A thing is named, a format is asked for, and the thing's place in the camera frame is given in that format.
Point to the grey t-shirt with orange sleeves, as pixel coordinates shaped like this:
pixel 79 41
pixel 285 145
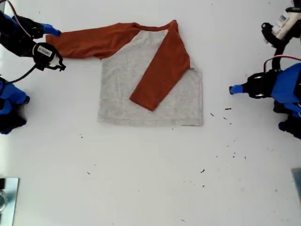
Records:
pixel 117 94

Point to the black debris speck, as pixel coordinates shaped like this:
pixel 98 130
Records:
pixel 202 171

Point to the arm camera box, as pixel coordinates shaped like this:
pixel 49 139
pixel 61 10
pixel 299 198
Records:
pixel 43 50
pixel 285 23

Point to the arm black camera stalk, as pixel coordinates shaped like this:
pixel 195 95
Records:
pixel 63 67
pixel 279 50

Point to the steel base plate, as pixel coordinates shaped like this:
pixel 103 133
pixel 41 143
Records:
pixel 11 202

